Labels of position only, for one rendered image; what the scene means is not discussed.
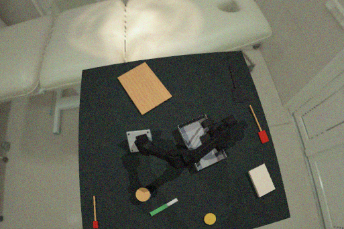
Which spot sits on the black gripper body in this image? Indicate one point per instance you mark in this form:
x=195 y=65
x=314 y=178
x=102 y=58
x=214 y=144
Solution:
x=208 y=123

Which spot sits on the light wooden board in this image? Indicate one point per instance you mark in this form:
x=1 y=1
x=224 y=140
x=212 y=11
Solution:
x=144 y=88

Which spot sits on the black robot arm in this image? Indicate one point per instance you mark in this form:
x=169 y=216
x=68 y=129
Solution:
x=221 y=135

